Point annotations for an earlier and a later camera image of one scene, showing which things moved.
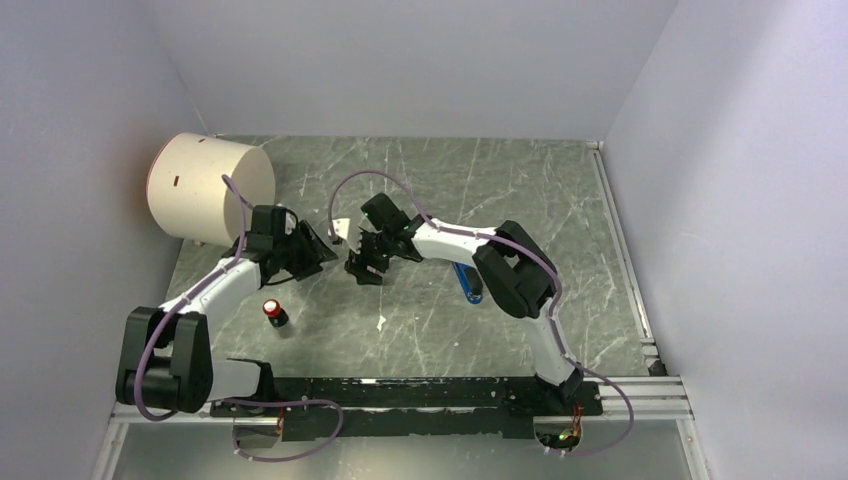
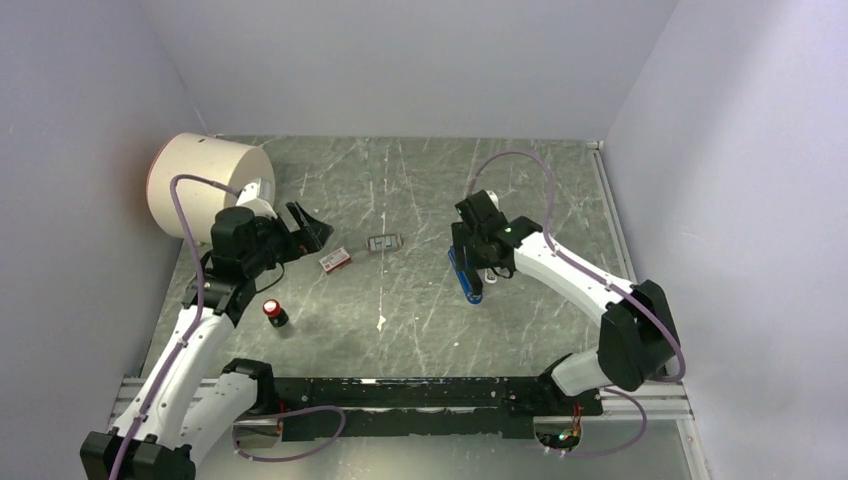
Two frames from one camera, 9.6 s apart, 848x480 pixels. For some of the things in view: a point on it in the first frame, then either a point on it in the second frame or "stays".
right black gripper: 357,263 to 473,260
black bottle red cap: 277,316 stays
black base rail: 408,409 stays
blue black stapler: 470,281 stays
